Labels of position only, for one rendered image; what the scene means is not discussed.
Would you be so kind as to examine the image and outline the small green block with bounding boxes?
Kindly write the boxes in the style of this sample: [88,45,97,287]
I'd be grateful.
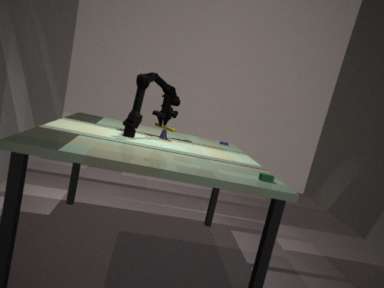
[258,173,275,183]

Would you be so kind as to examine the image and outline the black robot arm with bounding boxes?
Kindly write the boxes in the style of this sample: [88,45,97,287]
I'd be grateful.
[123,72,180,138]

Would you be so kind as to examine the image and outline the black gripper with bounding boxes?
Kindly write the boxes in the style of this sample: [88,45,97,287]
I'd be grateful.
[152,104,172,126]

